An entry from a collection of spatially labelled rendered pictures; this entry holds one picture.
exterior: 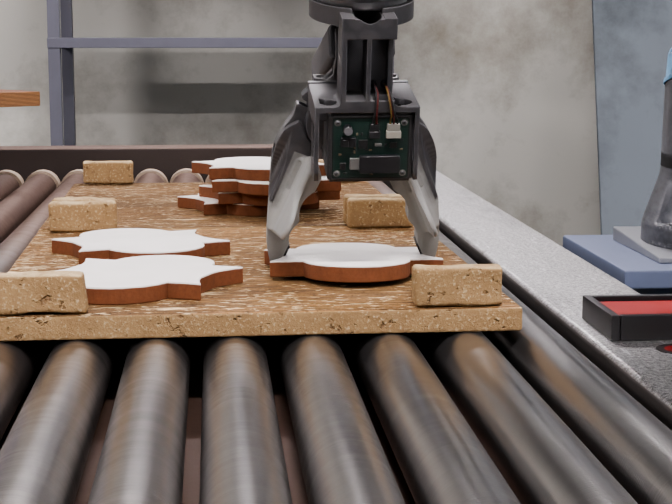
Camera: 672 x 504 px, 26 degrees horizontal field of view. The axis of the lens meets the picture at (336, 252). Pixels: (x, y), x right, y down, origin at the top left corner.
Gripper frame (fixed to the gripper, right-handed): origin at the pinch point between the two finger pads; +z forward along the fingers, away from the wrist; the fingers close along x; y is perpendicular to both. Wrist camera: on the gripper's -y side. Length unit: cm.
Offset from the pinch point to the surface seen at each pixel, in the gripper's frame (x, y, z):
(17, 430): -20.4, 34.7, -5.9
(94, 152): -25, -100, 26
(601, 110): 122, -348, 100
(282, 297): -5.8, 10.1, -1.4
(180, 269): -12.6, 4.8, -1.3
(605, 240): 37, -56, 23
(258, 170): -5.3, -32.8, 5.0
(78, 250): -20.6, -8.2, 2.5
